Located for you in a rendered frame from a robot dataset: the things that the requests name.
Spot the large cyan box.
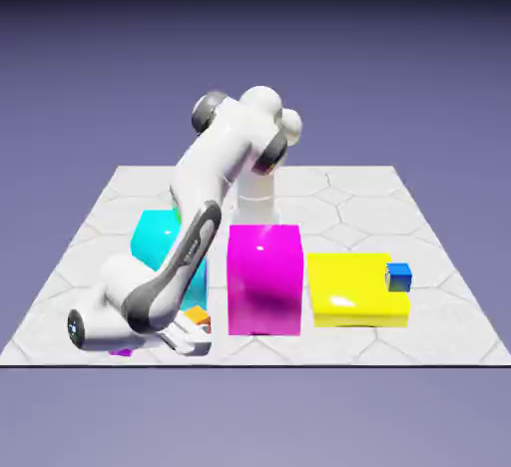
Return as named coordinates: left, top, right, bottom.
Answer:
left=130, top=209, right=208, bottom=312

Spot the small blue cube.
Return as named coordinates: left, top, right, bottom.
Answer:
left=384, top=261, right=413, bottom=293

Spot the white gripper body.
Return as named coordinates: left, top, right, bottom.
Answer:
left=158, top=310, right=213, bottom=357

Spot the small orange cube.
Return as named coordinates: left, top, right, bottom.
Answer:
left=183, top=304, right=212, bottom=326

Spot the large magenta box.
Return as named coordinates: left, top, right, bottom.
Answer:
left=227, top=224, right=303, bottom=337

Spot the large yellow box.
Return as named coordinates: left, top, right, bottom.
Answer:
left=306, top=251, right=411, bottom=328

